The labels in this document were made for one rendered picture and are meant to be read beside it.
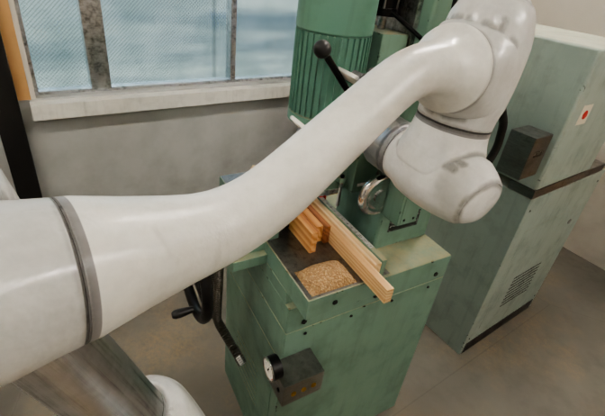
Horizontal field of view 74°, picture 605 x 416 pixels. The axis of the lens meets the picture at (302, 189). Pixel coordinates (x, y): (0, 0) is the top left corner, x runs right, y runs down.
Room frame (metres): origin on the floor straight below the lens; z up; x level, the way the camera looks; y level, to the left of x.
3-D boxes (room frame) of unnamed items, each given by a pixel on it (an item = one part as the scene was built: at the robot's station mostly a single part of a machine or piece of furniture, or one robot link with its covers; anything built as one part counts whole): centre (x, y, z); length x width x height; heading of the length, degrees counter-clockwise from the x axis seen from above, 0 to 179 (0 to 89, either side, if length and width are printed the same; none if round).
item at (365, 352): (1.04, -0.13, 0.35); 0.58 x 0.45 x 0.71; 122
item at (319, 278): (0.72, -0.08, 0.91); 0.12 x 0.09 x 0.03; 122
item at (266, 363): (0.64, 0.01, 0.65); 0.06 x 0.04 x 0.08; 32
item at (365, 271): (0.94, -0.05, 0.92); 0.65 x 0.02 x 0.04; 32
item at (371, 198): (0.94, -0.20, 1.02); 0.12 x 0.03 x 0.12; 122
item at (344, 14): (0.97, -0.03, 1.35); 0.18 x 0.18 x 0.31
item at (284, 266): (0.92, 0.07, 0.87); 0.61 x 0.30 x 0.06; 32
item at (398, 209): (0.94, -0.27, 1.02); 0.09 x 0.07 x 0.12; 32
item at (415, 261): (1.04, -0.13, 0.76); 0.57 x 0.45 x 0.09; 122
